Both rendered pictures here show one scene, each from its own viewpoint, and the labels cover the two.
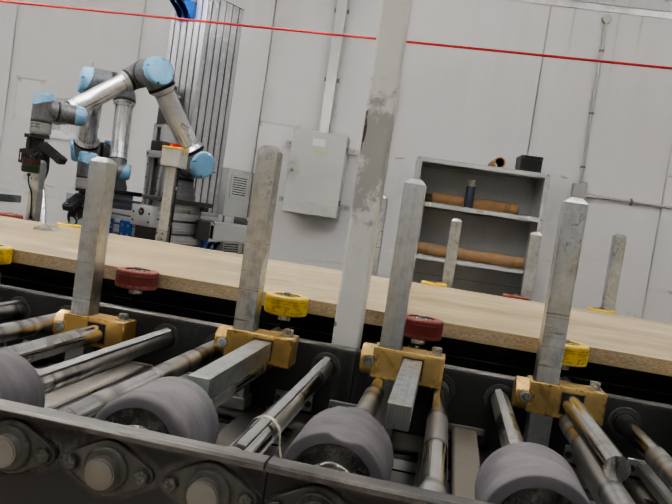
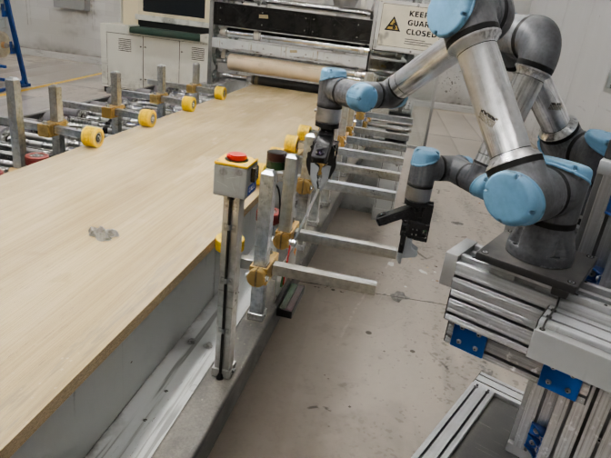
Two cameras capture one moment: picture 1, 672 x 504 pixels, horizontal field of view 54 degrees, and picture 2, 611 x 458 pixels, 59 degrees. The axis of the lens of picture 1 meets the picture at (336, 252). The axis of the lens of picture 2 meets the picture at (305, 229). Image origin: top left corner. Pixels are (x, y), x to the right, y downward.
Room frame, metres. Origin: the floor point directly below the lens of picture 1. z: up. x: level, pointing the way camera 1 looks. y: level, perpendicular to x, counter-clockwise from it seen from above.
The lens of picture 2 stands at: (2.47, -0.44, 1.52)
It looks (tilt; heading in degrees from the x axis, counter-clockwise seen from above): 23 degrees down; 91
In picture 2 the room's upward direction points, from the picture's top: 7 degrees clockwise
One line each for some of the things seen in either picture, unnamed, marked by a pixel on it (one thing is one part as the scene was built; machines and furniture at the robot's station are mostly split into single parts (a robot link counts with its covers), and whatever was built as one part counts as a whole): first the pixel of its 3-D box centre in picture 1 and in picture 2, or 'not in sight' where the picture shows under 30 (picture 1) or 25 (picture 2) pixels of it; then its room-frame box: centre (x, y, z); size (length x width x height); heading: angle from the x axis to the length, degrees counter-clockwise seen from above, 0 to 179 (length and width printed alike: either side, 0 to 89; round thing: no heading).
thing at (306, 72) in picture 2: not in sight; (305, 72); (2.29, 3.77, 1.05); 1.43 x 0.12 x 0.12; 170
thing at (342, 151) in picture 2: not in sight; (345, 151); (2.58, 1.88, 0.95); 0.50 x 0.04 x 0.04; 170
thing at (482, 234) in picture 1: (462, 276); not in sight; (4.67, -0.91, 0.78); 0.90 x 0.45 x 1.55; 86
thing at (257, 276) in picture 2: not in sight; (263, 268); (2.35, 0.88, 0.84); 0.13 x 0.06 x 0.05; 80
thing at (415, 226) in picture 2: (83, 203); (415, 219); (2.78, 1.08, 0.97); 0.09 x 0.08 x 0.12; 171
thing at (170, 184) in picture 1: (165, 231); (228, 289); (2.31, 0.60, 0.93); 0.05 x 0.05 x 0.45; 80
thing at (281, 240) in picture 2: not in sight; (285, 233); (2.39, 1.13, 0.85); 0.13 x 0.06 x 0.05; 80
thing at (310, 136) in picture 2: not in sight; (303, 200); (2.43, 1.35, 0.89); 0.03 x 0.03 x 0.48; 80
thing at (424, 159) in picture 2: (87, 165); (424, 167); (2.77, 1.08, 1.13); 0.09 x 0.08 x 0.11; 23
